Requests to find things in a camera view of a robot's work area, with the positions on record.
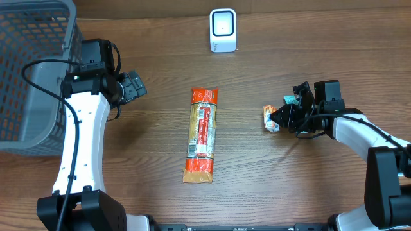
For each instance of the white barcode scanner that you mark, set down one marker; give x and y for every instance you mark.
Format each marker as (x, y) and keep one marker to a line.
(223, 30)

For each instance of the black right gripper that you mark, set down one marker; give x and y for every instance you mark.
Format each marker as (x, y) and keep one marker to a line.
(286, 120)

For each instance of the orange tissue pack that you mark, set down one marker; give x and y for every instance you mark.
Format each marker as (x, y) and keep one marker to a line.
(269, 124)

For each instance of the red orange snack bag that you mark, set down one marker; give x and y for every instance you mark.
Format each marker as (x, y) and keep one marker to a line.
(201, 137)

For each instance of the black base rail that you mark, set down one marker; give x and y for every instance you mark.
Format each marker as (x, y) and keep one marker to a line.
(295, 227)

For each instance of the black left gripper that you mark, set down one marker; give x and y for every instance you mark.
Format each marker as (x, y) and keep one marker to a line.
(132, 86)

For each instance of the teal wet wipes pack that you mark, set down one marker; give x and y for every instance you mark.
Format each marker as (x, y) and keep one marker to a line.
(291, 100)

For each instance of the grey plastic shopping basket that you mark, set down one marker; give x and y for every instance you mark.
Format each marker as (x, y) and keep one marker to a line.
(38, 39)

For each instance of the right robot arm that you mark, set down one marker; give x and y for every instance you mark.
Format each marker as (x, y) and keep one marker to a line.
(386, 201)

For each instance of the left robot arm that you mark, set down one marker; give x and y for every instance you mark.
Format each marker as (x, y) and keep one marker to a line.
(79, 200)

